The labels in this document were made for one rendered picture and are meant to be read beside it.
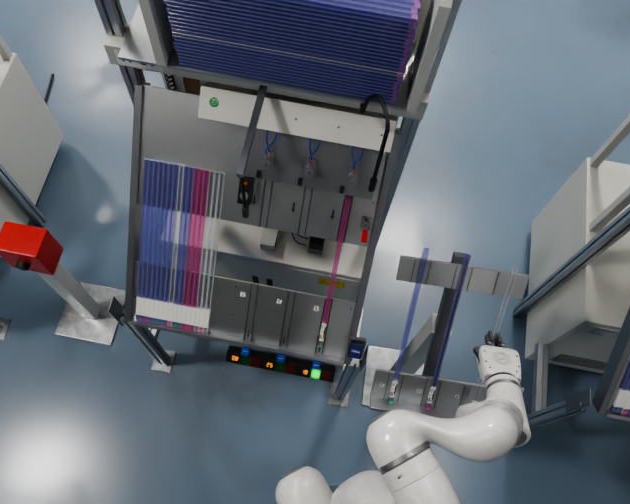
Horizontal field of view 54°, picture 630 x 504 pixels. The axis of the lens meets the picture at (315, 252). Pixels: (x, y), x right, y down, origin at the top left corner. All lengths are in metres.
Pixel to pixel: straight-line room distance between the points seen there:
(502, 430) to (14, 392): 2.10
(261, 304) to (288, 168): 0.44
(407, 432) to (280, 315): 0.82
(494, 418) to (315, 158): 0.79
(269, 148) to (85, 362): 1.46
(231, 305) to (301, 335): 0.23
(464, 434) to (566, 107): 2.55
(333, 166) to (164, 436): 1.43
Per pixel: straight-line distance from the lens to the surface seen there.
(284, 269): 2.12
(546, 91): 3.49
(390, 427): 1.12
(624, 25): 3.97
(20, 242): 2.10
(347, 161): 1.59
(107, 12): 1.58
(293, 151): 1.59
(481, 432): 1.14
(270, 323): 1.86
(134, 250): 1.86
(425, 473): 1.12
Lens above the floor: 2.55
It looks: 67 degrees down
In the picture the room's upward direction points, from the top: 7 degrees clockwise
